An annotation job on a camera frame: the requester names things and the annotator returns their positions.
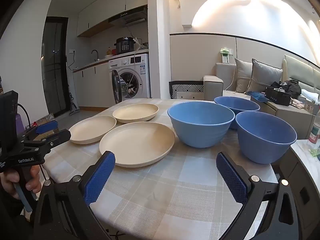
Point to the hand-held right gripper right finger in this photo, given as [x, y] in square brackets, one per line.
[231, 180]

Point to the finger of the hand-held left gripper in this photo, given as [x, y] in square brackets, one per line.
[46, 127]
[58, 135]

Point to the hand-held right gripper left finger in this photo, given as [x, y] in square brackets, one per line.
[100, 177]

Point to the cream plate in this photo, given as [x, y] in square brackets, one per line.
[135, 112]
[92, 130]
[140, 142]

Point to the person's left hand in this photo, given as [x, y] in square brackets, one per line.
[33, 182]

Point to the dark glass door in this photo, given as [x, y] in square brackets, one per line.
[53, 67]

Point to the white kitchen base cabinets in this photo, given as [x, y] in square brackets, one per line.
[92, 85]

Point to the beige checked tablecloth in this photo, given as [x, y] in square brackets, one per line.
[162, 192]

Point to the beige side cabinet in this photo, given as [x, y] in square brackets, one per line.
[282, 115]

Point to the blue booklet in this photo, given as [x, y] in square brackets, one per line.
[257, 96]

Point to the green snack packet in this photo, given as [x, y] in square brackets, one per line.
[315, 153]

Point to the kitchen faucet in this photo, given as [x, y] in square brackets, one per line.
[96, 52]

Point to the beige sofa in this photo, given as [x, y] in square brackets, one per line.
[212, 87]

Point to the black storage box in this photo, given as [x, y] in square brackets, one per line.
[277, 97]

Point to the clear water bottle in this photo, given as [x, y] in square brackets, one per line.
[315, 132]

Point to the magazine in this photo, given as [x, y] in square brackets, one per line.
[297, 103]

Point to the white washing machine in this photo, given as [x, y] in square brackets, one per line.
[135, 65]

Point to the grey cushion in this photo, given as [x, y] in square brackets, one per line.
[242, 75]
[265, 77]

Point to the white cardboard box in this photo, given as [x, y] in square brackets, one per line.
[311, 108]

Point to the black clothing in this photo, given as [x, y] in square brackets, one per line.
[292, 87]

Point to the black pressure cooker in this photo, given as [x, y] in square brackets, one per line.
[125, 45]

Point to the white upper kitchen cabinets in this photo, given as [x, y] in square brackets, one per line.
[100, 10]

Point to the range hood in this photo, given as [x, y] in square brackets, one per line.
[130, 17]

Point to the white green wall device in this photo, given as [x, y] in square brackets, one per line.
[225, 55]

